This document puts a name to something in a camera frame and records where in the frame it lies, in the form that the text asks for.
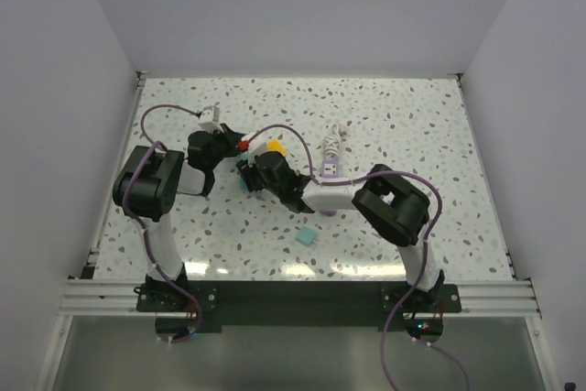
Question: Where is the teal small plug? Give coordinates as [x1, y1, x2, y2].
[295, 226, 318, 246]

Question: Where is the yellow cube socket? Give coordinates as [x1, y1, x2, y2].
[266, 139, 288, 157]

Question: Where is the purple power strip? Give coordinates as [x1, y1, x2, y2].
[319, 159, 344, 216]

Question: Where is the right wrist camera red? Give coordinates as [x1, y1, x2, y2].
[241, 132, 268, 165]

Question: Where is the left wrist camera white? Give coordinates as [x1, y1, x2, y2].
[198, 106, 223, 133]

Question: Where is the aluminium frame rail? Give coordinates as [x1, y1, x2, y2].
[59, 279, 541, 318]

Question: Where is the teal triangular socket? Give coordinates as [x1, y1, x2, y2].
[238, 172, 251, 193]

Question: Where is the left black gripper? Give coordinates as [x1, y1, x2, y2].
[207, 124, 248, 171]

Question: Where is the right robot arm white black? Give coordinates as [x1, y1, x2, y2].
[237, 151, 445, 311]

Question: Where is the white coiled power cord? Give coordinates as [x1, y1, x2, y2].
[321, 123, 348, 161]

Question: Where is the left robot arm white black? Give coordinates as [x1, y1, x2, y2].
[113, 124, 245, 310]

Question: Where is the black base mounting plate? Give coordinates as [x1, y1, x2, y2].
[134, 281, 462, 339]

